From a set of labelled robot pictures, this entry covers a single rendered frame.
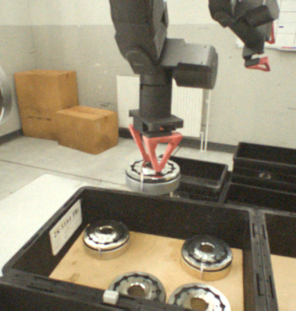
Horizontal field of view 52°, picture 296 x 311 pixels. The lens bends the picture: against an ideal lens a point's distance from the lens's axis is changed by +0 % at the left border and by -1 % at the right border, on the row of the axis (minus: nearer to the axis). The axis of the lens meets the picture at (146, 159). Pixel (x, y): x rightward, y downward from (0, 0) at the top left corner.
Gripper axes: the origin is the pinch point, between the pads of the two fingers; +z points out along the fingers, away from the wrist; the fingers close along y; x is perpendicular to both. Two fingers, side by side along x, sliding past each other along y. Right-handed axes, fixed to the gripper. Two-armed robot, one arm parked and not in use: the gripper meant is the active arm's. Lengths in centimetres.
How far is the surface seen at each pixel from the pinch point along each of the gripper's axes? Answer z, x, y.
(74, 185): 34, 5, 63
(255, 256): 11.2, -10.7, -18.3
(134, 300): 11.9, 10.9, -18.6
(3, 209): 35, 31, 55
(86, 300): 12.0, 16.9, -16.0
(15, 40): -13, 12, 371
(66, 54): 2, -44, 356
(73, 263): 21.9, 15.6, 3.7
